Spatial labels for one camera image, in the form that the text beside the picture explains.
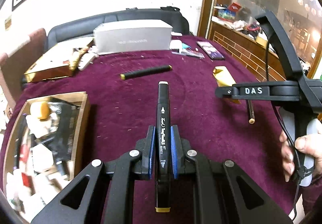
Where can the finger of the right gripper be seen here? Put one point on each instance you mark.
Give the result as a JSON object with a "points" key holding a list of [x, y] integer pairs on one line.
{"points": [[228, 92]]}

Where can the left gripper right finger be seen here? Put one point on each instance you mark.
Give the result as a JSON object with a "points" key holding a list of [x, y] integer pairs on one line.
{"points": [[179, 148]]}

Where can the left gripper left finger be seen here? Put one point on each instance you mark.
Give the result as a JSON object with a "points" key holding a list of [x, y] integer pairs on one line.
{"points": [[144, 167]]}

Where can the yellow packet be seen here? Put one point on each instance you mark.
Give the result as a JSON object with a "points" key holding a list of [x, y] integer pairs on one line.
{"points": [[223, 76]]}

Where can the dark pencil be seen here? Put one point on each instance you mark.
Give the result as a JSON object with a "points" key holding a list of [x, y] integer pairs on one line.
{"points": [[250, 109]]}

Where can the black marker pen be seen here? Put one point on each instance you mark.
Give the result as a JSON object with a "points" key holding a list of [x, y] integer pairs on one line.
{"points": [[163, 149]]}

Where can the black yellow-capped marker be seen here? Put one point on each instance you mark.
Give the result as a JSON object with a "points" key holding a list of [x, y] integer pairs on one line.
{"points": [[145, 72]]}

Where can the yellow round jar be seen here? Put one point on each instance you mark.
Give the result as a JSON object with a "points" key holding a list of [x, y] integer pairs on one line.
{"points": [[40, 110]]}

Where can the person's right hand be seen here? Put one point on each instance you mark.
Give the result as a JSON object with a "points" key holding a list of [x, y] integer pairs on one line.
{"points": [[306, 145]]}

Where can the black smartphone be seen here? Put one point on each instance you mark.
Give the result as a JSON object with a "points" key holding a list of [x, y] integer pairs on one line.
{"points": [[210, 50]]}

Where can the wooden cabinet counter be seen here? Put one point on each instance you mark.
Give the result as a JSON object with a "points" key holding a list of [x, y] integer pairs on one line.
{"points": [[301, 19]]}

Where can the clear plastic packet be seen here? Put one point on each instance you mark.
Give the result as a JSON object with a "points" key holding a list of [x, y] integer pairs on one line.
{"points": [[187, 51]]}

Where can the maroon velvet tablecloth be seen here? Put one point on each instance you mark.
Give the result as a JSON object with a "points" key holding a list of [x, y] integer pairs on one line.
{"points": [[121, 112]]}

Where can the white small box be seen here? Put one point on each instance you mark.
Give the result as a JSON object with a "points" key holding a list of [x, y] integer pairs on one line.
{"points": [[176, 46]]}

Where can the grey shoe box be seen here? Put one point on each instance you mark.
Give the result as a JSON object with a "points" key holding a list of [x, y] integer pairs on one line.
{"points": [[132, 35]]}

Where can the brown cardboard box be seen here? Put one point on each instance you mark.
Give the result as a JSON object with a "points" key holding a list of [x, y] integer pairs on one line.
{"points": [[43, 156]]}

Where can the white remote control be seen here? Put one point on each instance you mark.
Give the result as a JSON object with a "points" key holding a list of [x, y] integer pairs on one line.
{"points": [[85, 60]]}

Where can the gold gift box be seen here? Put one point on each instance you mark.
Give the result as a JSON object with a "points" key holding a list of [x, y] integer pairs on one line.
{"points": [[59, 61]]}

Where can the black leather sofa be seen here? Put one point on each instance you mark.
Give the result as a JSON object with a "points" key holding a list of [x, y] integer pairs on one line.
{"points": [[85, 26]]}

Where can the brown armchair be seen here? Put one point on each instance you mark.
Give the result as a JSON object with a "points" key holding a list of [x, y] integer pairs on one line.
{"points": [[17, 59]]}

